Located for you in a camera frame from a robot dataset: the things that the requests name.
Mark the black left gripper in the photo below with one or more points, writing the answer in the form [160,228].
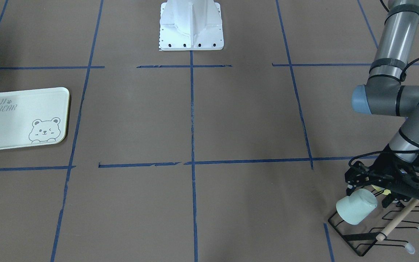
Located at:
[381,168]

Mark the light green cup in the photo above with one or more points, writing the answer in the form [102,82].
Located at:
[356,207]

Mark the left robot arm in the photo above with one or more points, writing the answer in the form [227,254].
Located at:
[384,92]

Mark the yellow cup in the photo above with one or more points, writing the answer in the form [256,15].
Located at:
[380,191]

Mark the cream bear tray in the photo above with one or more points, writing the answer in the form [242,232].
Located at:
[33,117]

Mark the wooden rack handle rod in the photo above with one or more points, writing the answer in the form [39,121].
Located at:
[397,220]

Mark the black wire cup rack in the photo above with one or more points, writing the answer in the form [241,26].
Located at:
[362,243]

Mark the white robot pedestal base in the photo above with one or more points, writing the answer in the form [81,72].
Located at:
[188,25]

